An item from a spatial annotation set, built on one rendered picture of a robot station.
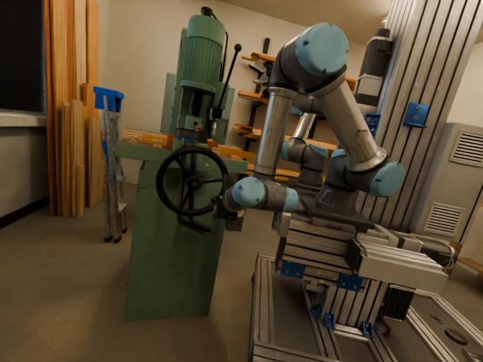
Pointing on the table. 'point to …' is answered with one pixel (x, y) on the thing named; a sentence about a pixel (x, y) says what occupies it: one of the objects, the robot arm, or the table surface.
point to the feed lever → (226, 85)
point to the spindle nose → (196, 103)
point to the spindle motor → (203, 54)
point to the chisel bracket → (192, 123)
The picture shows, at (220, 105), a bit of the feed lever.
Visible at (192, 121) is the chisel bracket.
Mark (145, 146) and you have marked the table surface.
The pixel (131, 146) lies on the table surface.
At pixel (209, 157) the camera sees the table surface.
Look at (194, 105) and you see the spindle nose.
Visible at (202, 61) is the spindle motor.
